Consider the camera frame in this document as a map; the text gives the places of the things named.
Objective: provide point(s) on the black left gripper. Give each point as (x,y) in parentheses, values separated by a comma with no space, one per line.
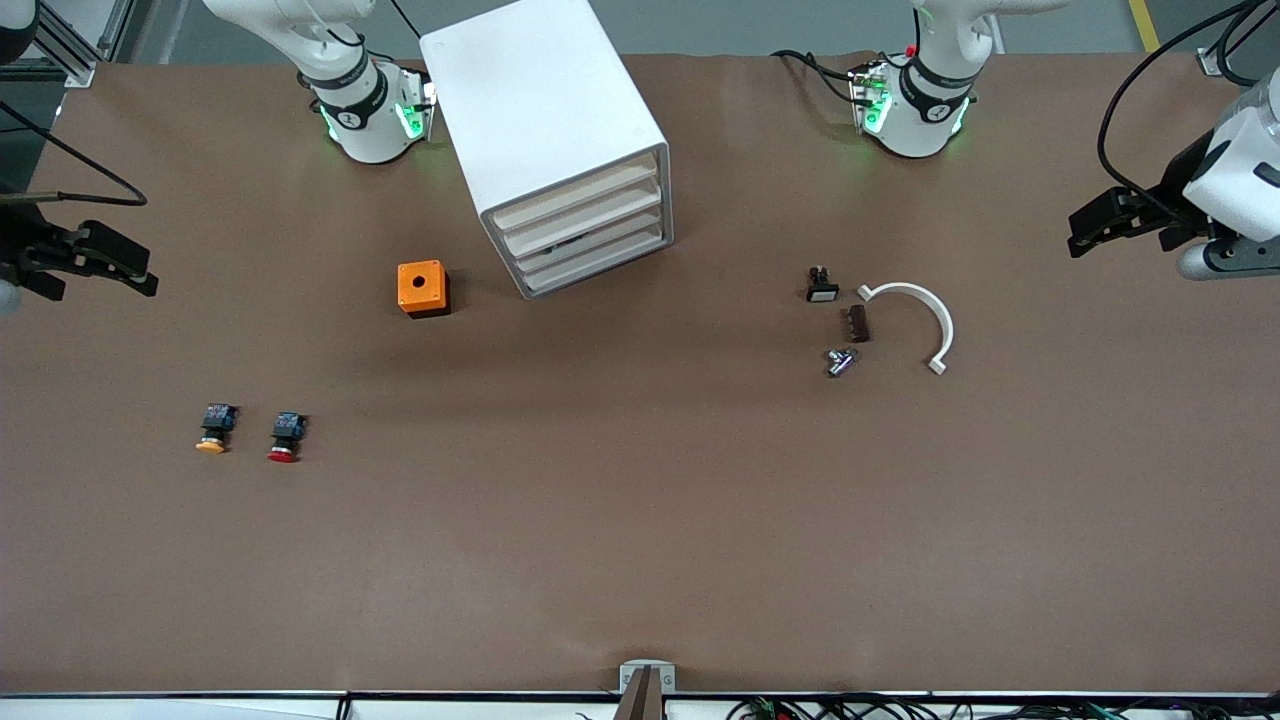
(1177,186)

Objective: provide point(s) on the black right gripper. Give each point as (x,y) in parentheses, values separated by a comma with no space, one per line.
(18,243)

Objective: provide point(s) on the white plastic drawer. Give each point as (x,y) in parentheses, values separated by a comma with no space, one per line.
(580,215)
(592,262)
(575,193)
(610,228)

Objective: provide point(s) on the yellow mushroom push button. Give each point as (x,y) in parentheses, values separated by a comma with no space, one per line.
(215,425)

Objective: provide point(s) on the red mushroom push button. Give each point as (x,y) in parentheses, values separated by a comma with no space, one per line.
(286,435)

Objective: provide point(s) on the white drawer cabinet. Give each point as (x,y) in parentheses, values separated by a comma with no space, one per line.
(540,100)

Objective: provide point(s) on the brown ribbed cylinder part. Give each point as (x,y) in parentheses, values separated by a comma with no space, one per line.
(858,323)

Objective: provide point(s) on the orange box with hole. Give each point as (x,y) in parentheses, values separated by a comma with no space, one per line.
(421,288)

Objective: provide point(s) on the brown table mat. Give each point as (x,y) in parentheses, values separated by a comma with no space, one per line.
(640,500)

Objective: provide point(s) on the white semicircular plastic bracket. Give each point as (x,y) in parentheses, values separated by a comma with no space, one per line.
(938,320)

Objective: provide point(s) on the black white-faced rectangular switch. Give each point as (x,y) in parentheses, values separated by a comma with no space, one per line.
(821,287)

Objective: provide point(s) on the white table edge rail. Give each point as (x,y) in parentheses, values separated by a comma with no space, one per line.
(150,708)

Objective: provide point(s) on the grey metal mounting bracket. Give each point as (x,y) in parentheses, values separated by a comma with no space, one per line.
(665,680)

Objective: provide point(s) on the brown camera post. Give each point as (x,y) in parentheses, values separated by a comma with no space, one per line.
(640,700)

